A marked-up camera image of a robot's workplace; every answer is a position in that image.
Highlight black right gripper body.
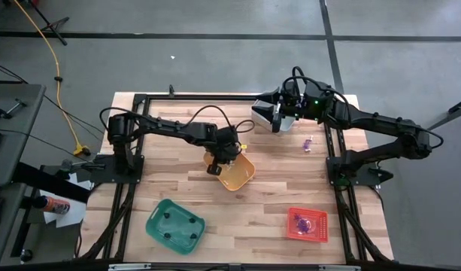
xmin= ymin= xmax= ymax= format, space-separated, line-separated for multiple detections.
xmin=271 ymin=88 xmax=305 ymax=132

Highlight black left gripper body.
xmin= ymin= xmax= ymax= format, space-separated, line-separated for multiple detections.
xmin=209 ymin=126 xmax=241 ymax=163

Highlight white plastic bin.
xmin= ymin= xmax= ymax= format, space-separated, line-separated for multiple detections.
xmin=251 ymin=99 xmax=296 ymax=133

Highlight yellow plastic bin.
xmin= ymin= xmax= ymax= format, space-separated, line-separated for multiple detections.
xmin=202 ymin=145 xmax=257 ymax=192

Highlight teal plastic bin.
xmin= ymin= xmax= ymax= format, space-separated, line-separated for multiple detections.
xmin=144 ymin=198 xmax=207 ymax=257

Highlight red plastic basket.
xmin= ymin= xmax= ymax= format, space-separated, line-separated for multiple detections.
xmin=286 ymin=206 xmax=330 ymax=244

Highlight white paper sheets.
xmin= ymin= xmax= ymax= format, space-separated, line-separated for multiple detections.
xmin=39 ymin=172 xmax=93 ymax=230

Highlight orange spray can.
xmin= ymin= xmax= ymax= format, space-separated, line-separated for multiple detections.
xmin=33 ymin=195 xmax=71 ymax=215

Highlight black stand leg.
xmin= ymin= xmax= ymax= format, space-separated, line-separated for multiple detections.
xmin=420 ymin=96 xmax=461 ymax=133

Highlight black flat bar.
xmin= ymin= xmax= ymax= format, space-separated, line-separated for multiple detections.
xmin=11 ymin=161 xmax=92 ymax=204

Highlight grey side desk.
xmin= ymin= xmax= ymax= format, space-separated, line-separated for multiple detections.
xmin=0 ymin=183 xmax=28 ymax=266
xmin=0 ymin=83 xmax=47 ymax=188

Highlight black tripod stand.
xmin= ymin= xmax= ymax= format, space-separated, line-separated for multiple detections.
xmin=26 ymin=0 xmax=71 ymax=47

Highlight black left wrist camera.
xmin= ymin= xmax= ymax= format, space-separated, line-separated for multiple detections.
xmin=220 ymin=126 xmax=239 ymax=144

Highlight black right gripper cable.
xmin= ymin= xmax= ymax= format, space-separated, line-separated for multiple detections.
xmin=282 ymin=65 xmax=351 ymax=114

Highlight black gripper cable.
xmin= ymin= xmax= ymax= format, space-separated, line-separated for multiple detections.
xmin=282 ymin=65 xmax=351 ymax=114
xmin=184 ymin=104 xmax=256 ymax=135

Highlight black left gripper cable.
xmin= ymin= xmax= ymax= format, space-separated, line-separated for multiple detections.
xmin=184 ymin=104 xmax=256 ymax=135

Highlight silver metal bracket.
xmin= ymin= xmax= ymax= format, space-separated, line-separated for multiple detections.
xmin=108 ymin=263 xmax=153 ymax=271
xmin=317 ymin=264 xmax=362 ymax=271

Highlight yellow floor cable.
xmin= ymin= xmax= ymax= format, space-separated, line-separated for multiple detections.
xmin=12 ymin=0 xmax=91 ymax=157

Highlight silver handled tool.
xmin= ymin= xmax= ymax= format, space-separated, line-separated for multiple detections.
xmin=0 ymin=98 xmax=28 ymax=124

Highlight black floor cable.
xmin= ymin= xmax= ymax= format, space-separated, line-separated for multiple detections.
xmin=0 ymin=59 xmax=103 ymax=140

